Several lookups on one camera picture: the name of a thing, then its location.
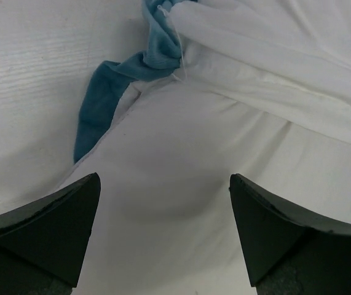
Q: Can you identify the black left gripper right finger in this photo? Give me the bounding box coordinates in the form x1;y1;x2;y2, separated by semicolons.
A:
229;174;351;294

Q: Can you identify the white pillow insert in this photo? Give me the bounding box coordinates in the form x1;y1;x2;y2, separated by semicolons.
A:
68;82;351;294

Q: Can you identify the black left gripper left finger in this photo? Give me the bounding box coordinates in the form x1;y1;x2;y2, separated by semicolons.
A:
0;173;101;294

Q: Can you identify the blue ruffled pillowcase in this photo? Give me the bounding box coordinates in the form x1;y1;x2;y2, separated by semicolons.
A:
74;1;351;161

